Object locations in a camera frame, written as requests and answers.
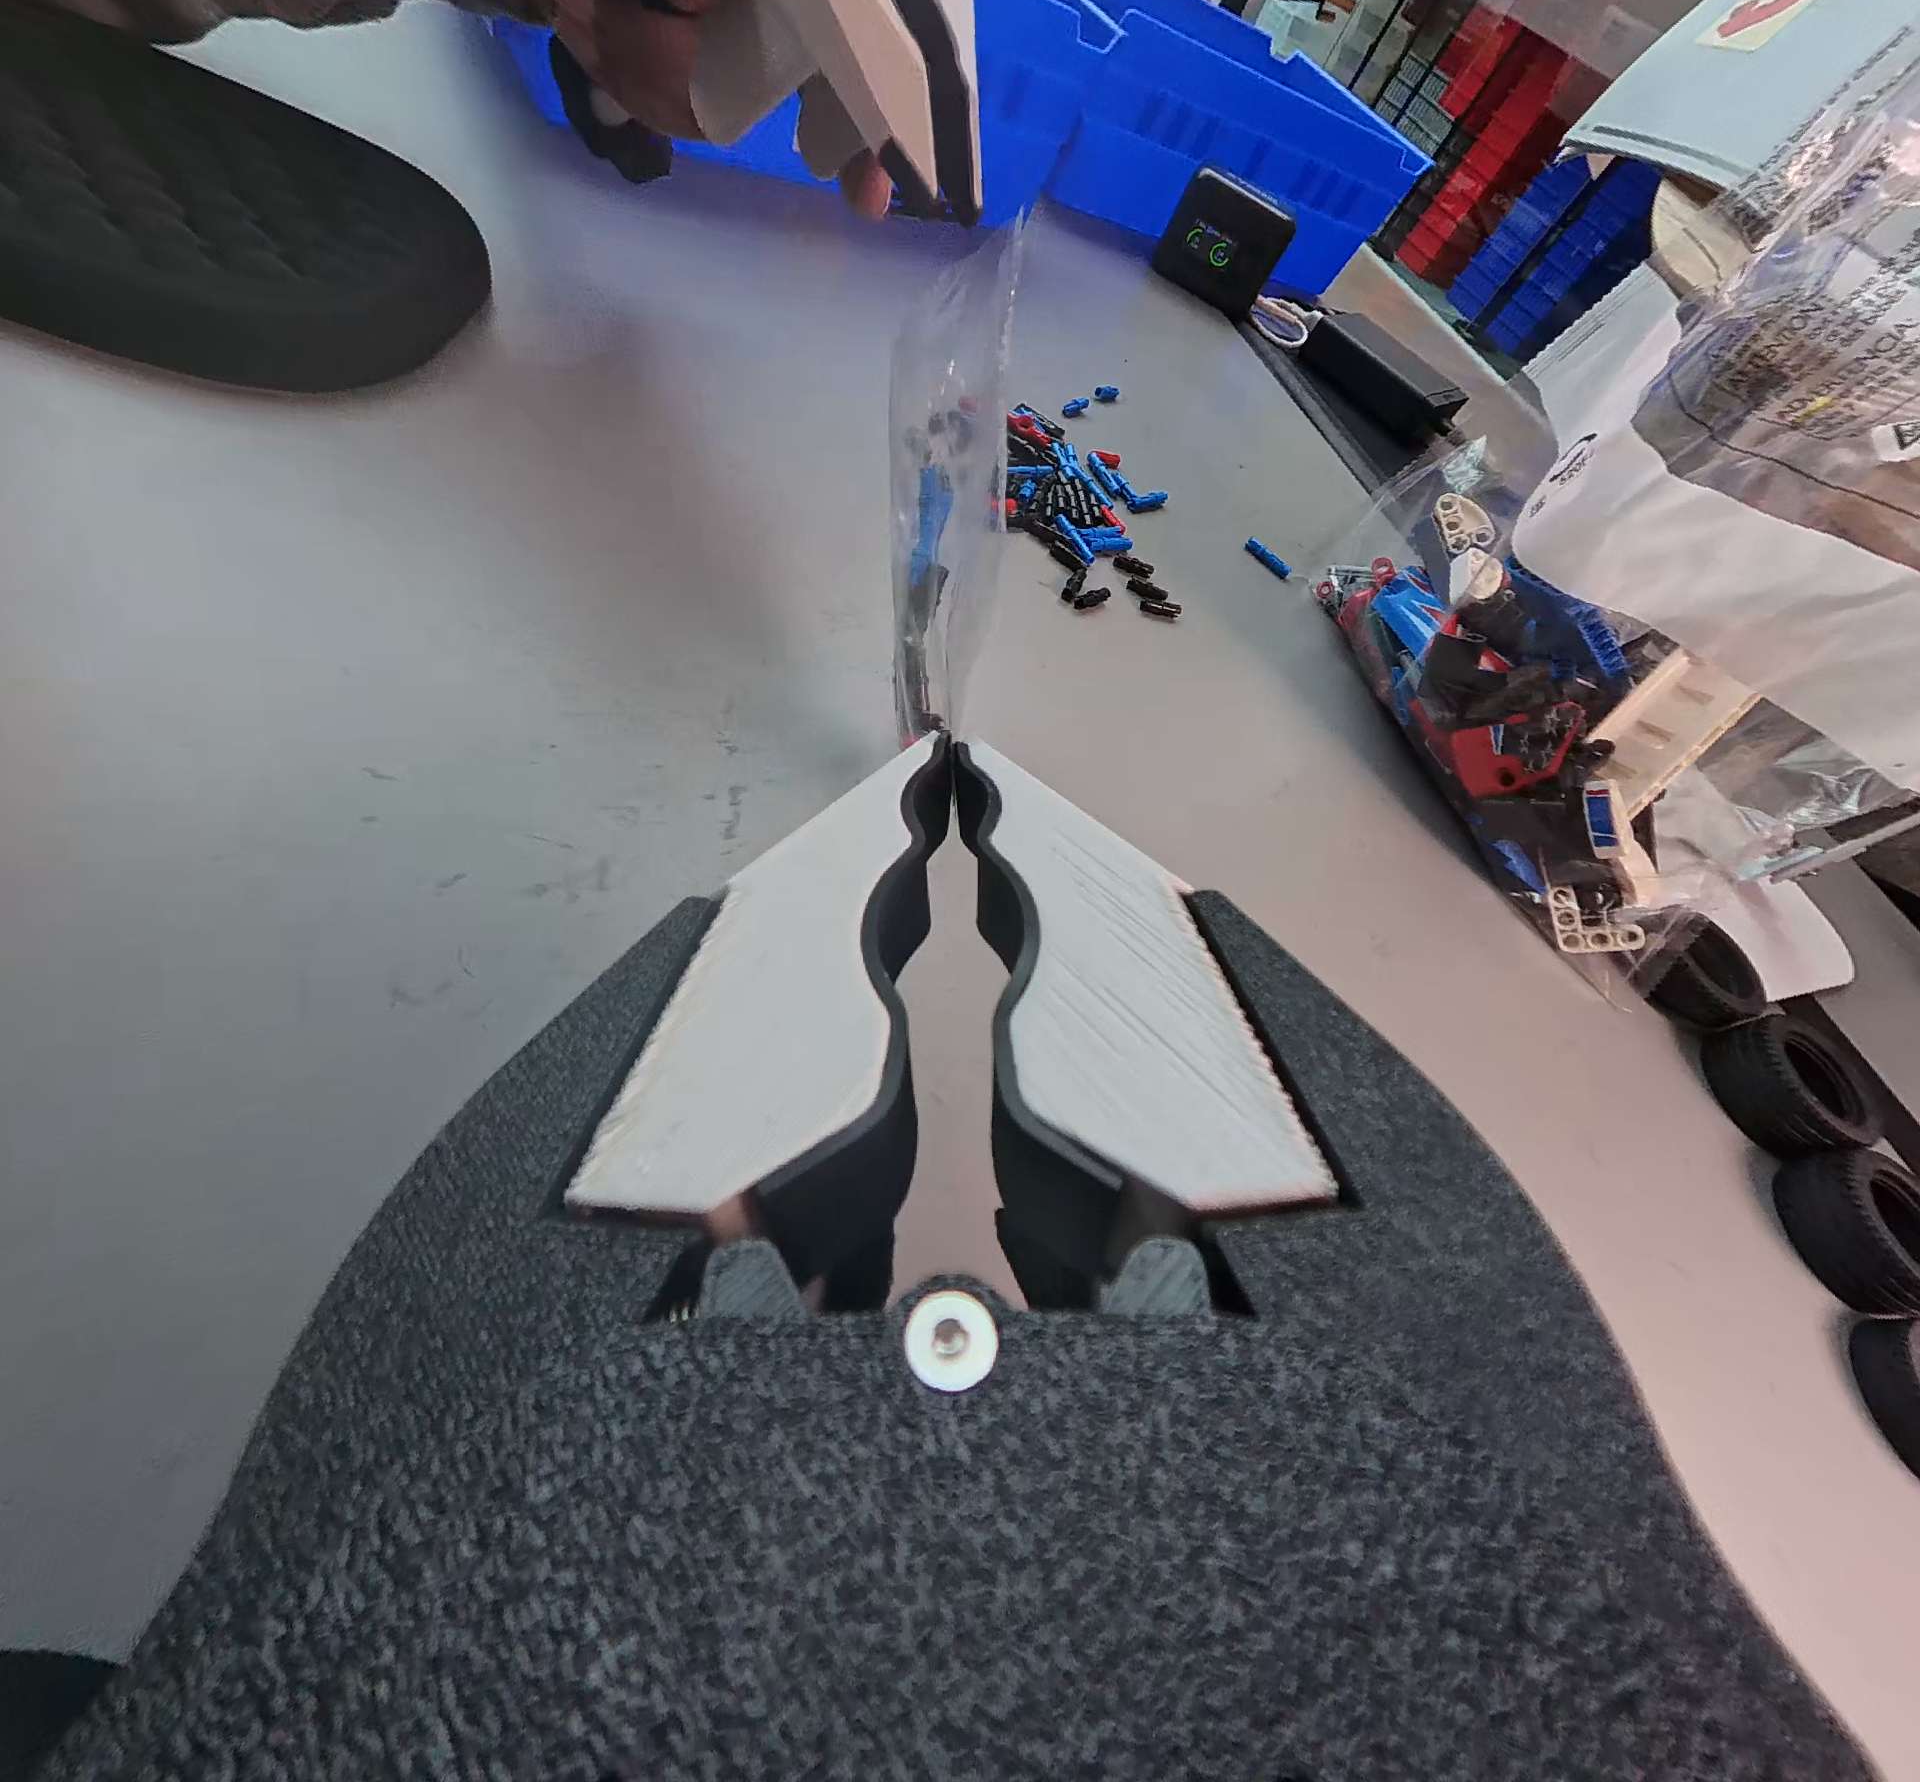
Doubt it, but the black device with green display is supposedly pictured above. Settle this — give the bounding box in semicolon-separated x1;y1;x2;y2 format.
1152;168;1300;313

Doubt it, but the stack of blue storage bins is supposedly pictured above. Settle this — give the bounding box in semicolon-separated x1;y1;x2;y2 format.
1448;154;1670;368

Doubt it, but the clear bag of toy bricks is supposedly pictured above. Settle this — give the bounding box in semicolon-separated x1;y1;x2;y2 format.
1310;437;1716;1015

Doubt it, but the pile of small toy pins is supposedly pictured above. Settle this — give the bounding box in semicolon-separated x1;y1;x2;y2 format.
999;385;1187;622

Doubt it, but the stack of red storage bins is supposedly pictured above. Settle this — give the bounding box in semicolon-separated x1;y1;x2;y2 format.
1393;1;1596;286

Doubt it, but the black chair cushion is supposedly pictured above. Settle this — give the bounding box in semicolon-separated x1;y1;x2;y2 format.
0;0;495;398

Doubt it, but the large clear printed plastic bag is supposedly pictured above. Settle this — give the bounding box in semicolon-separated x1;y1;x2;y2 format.
1505;53;1920;888

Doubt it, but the black power adapter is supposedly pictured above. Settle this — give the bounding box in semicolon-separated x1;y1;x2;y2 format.
1296;308;1473;443

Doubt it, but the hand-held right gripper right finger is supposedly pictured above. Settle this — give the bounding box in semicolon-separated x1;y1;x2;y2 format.
953;737;1340;1250

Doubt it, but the small clear plastic bag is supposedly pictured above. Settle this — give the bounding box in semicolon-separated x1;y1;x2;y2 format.
886;207;1039;751

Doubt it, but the grey desk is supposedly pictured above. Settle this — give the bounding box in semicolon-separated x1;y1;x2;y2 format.
0;5;1920;1782

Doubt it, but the black toy tire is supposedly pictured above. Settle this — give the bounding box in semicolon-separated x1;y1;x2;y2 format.
1641;907;1776;1037
1698;1008;1880;1164
1768;1143;1920;1323
1845;1312;1920;1478

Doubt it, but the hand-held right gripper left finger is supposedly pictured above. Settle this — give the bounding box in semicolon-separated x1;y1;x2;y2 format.
565;730;955;1250

